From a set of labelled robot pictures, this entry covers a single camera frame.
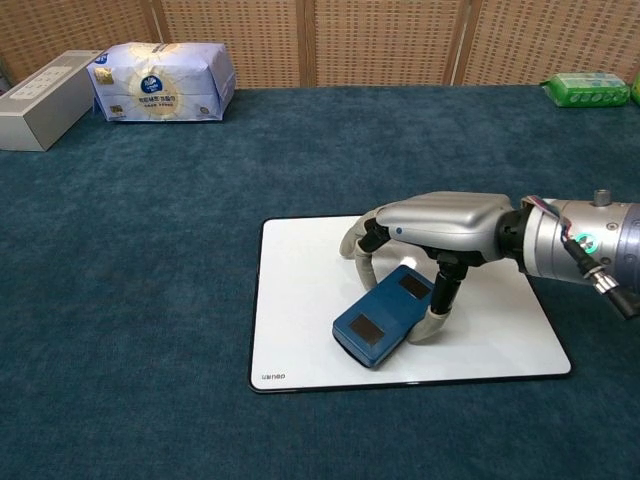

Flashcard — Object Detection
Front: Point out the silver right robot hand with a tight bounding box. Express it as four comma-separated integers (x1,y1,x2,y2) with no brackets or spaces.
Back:
339,191,516,345

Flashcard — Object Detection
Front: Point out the blue rectangular plastic block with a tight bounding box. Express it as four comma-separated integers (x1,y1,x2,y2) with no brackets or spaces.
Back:
331,264,436,370

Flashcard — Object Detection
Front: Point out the white rectangular board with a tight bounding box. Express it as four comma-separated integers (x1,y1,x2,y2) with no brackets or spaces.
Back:
248,214,573,395

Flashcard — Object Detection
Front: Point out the woven wooden folding screen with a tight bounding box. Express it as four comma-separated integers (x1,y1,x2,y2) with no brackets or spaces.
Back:
0,0,640,91

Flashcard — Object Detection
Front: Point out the green wet wipes pack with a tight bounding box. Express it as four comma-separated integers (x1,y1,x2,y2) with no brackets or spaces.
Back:
540,71,631,109

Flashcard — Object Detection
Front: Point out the blue white tissue pack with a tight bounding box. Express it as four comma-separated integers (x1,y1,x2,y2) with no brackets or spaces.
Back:
86,41,237,124

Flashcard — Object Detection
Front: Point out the dark blue table cloth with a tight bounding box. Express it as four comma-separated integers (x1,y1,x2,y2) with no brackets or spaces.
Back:
0,83,640,480

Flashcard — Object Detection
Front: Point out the long grey power strip box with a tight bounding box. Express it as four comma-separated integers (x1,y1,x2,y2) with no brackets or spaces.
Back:
0,49,104,153

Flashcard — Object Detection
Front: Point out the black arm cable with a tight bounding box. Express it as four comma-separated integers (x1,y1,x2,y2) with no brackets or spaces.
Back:
564,237,640,320

